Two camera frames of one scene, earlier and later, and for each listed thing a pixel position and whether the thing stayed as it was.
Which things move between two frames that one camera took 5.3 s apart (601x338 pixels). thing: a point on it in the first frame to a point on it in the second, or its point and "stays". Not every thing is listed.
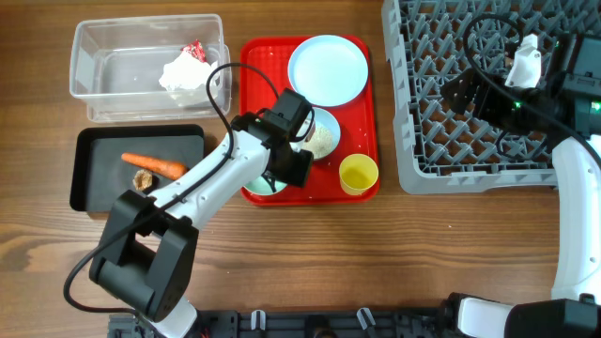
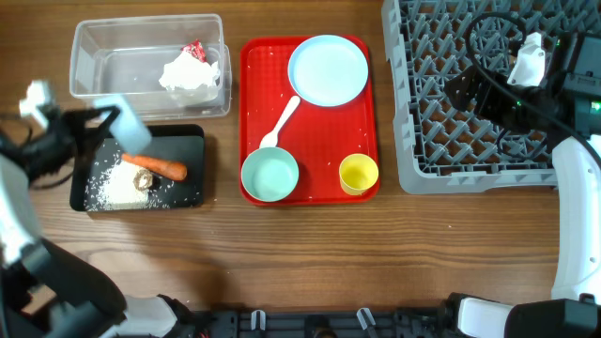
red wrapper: x=196 y=49 stays
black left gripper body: x=296 y=165 to x=53 y=149
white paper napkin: x=186 y=71 stays
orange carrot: x=170 y=170 stays
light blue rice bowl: x=325 y=137 to x=126 y=129
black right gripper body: x=476 y=97 stays
